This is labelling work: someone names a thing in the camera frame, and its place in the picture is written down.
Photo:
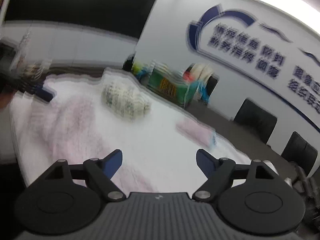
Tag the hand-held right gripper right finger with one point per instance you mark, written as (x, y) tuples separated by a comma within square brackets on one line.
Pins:
[(206, 163)]

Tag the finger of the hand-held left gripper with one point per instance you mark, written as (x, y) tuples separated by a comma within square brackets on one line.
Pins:
[(45, 94)]

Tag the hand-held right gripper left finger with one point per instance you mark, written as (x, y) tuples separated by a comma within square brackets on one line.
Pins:
[(112, 163)]

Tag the pink cloth with blue edge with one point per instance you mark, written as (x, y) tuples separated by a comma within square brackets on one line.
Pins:
[(195, 133)]

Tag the white fluffy towel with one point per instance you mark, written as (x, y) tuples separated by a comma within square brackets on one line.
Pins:
[(170, 135)]

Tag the cream green flower print garment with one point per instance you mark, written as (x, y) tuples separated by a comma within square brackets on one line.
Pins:
[(126, 100)]

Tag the black walkie-talkie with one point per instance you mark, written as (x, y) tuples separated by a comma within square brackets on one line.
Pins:
[(128, 63)]

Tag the cream cloth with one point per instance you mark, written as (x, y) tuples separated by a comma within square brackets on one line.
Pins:
[(202, 71)]

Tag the yellow-green cloth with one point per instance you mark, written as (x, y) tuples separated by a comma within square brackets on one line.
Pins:
[(138, 70)]

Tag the black wall screen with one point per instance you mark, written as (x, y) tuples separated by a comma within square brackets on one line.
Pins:
[(75, 5)]

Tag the blue wall lettering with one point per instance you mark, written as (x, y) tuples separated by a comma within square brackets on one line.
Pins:
[(193, 36)]

